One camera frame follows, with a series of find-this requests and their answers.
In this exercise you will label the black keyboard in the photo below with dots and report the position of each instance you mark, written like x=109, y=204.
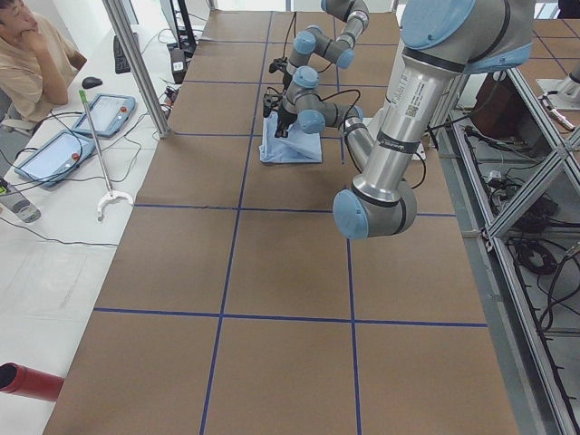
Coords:
x=121, y=62

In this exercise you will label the clear water bottle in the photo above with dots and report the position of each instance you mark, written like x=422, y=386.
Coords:
x=14, y=200

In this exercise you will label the aluminium frame post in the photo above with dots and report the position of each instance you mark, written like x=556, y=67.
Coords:
x=122, y=28

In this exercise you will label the red cylinder bottle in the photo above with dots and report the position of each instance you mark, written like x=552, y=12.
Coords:
x=27, y=382

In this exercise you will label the lower teach pendant tablet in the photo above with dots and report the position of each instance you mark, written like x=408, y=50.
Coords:
x=56, y=159

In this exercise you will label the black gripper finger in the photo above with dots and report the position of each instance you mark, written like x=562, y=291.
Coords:
x=281, y=132

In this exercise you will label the seated person beige shirt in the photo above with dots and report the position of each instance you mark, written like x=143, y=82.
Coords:
x=38, y=63

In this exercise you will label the reacher grabber stick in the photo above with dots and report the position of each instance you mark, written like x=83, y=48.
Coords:
x=112, y=194

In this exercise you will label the light blue t-shirt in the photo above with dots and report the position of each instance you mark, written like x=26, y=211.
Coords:
x=297, y=148

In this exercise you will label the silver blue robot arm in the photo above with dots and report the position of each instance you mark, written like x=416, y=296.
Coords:
x=439, y=41
x=338, y=51

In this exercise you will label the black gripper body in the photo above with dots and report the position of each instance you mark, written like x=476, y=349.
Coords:
x=286, y=81
x=285, y=116

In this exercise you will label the upper teach pendant tablet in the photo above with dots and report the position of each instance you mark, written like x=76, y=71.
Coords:
x=109, y=112

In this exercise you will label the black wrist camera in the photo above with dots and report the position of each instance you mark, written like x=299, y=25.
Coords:
x=271, y=103
x=278, y=65

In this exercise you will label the black computer mouse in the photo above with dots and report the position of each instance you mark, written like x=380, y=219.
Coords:
x=91, y=82

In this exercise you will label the teach pendant tablet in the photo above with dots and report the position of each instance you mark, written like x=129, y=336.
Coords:
x=109, y=112
x=56, y=159

